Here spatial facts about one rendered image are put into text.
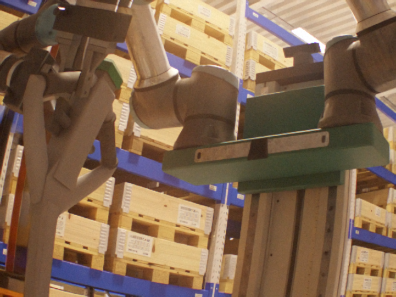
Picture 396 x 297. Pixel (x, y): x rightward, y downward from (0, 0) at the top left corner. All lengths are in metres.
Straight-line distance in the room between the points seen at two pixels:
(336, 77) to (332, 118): 0.12
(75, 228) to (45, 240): 2.49
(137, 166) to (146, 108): 2.09
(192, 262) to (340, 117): 2.81
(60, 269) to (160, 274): 0.81
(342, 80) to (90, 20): 0.68
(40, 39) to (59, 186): 0.33
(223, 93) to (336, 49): 0.40
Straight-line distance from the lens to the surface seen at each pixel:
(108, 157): 1.04
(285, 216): 1.47
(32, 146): 0.77
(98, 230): 3.43
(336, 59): 1.27
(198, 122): 1.45
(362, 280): 5.79
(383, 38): 1.16
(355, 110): 1.18
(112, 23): 0.77
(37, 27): 1.02
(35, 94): 0.73
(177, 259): 3.76
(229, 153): 1.33
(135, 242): 3.57
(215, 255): 4.11
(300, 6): 11.42
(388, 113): 6.86
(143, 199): 3.64
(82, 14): 0.81
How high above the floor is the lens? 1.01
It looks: 18 degrees up
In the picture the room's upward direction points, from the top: 7 degrees clockwise
